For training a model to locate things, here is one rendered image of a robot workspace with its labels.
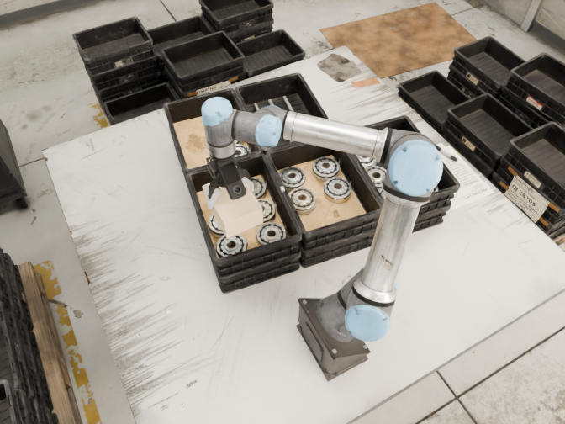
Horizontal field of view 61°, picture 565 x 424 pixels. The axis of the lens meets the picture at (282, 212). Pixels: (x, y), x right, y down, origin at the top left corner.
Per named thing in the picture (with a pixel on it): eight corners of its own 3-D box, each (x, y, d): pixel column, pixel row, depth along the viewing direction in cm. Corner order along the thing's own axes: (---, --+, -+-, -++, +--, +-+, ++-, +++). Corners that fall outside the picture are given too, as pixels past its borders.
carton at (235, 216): (263, 222, 144) (261, 207, 138) (227, 238, 141) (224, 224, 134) (240, 187, 152) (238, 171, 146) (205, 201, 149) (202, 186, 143)
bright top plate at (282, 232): (291, 240, 163) (291, 239, 162) (265, 251, 160) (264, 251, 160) (277, 219, 168) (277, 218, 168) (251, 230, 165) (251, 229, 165)
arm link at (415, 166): (383, 322, 137) (444, 139, 117) (382, 353, 123) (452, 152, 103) (342, 310, 138) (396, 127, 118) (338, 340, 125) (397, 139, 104)
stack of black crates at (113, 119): (174, 110, 307) (166, 81, 289) (192, 139, 292) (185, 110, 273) (113, 131, 296) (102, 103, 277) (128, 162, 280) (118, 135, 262)
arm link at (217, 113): (229, 119, 112) (194, 113, 113) (233, 151, 121) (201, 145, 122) (238, 97, 117) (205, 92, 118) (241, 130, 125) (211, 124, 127)
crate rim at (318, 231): (385, 214, 163) (386, 210, 161) (303, 240, 157) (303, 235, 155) (337, 136, 185) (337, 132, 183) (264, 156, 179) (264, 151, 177)
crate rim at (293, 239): (303, 240, 157) (303, 235, 155) (215, 267, 151) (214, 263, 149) (264, 156, 179) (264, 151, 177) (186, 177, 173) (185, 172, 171)
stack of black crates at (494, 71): (515, 114, 305) (539, 70, 278) (480, 130, 296) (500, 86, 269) (472, 79, 326) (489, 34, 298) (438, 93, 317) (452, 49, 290)
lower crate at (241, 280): (301, 271, 173) (303, 253, 164) (222, 297, 167) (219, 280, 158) (266, 191, 196) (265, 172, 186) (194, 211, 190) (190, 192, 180)
